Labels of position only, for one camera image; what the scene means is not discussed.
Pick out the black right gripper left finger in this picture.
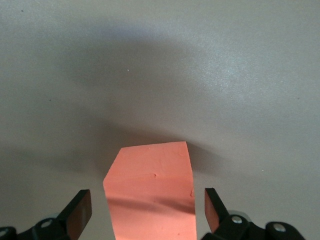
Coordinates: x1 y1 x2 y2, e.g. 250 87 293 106
0 189 93 240

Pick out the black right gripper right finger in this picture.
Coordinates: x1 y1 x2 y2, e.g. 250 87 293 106
201 187 307 240

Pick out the orange foam block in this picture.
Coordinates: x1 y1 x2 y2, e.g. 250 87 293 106
102 141 198 240

